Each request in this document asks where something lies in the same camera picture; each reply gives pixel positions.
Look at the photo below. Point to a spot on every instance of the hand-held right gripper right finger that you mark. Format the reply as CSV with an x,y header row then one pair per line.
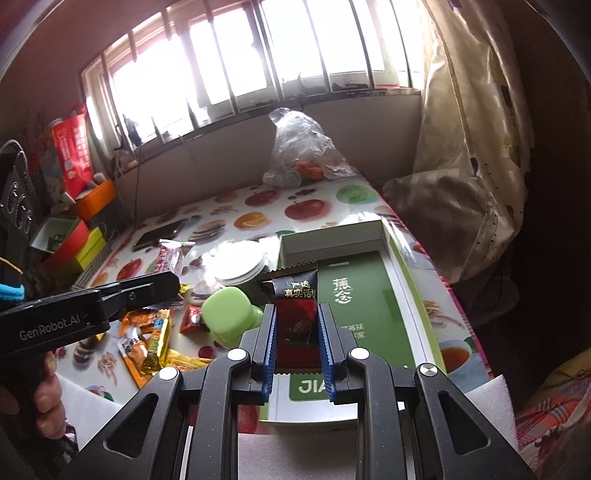
x,y
328,355

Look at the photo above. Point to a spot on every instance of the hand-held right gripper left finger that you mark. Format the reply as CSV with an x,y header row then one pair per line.
x,y
269,355

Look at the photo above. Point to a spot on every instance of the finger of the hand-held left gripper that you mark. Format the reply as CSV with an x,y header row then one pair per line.
x,y
134,280
147,297

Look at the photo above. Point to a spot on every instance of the orange and clear snack packet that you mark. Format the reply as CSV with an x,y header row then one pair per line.
x,y
138,321

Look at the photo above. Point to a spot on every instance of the maroon snack bar packet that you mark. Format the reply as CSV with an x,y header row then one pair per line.
x,y
171,258

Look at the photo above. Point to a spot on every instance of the yellow packet with green logo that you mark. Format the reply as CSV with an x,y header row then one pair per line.
x,y
157,341

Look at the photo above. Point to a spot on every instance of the black and red snack packet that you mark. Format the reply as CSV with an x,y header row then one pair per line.
x,y
295,318

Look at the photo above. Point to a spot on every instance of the small red snack packet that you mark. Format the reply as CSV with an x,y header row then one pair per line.
x,y
191,321

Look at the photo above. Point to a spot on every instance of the orange and white snack pouch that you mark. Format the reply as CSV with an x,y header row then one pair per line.
x,y
134,360

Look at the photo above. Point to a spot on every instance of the yellow snack packet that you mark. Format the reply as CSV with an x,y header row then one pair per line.
x,y
184,362

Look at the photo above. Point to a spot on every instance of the green cardboard box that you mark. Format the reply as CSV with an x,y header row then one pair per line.
x,y
360,286

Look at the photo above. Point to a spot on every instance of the person's left hand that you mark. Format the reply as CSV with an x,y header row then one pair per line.
x,y
53,397

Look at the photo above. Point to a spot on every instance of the black phone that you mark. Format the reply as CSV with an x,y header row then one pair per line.
x,y
157,235

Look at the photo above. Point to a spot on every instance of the lime green box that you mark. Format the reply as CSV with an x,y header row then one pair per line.
x,y
92,251

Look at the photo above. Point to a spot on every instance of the green lidded glass jar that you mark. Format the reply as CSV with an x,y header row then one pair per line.
x,y
228,314

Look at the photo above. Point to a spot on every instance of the red box with green inside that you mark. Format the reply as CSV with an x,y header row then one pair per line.
x,y
64,249

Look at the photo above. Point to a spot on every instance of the orange storage box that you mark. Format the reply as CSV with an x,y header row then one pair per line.
x,y
94,201

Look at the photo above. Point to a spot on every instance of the clear plastic lidded container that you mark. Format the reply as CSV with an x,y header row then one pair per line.
x,y
240,263

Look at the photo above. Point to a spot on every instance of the red printed bag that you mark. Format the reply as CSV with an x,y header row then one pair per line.
x,y
74,147

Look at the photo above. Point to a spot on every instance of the fruit print tablecloth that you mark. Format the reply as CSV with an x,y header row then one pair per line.
x,y
300,210

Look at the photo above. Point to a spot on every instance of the white foam sheet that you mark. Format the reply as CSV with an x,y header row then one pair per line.
x,y
494,401

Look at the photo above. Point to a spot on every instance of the clear plastic bag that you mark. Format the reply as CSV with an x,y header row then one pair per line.
x,y
300,143

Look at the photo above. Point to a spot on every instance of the colourful blanket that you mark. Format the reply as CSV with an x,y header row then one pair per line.
x,y
554,415

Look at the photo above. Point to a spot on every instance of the window with metal bars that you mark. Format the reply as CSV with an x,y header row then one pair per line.
x,y
258,55

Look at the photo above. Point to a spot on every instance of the cream patterned curtain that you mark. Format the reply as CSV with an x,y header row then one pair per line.
x,y
471,115

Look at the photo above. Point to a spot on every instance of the wooden wardrobe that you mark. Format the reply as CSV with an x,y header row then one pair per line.
x,y
554,138

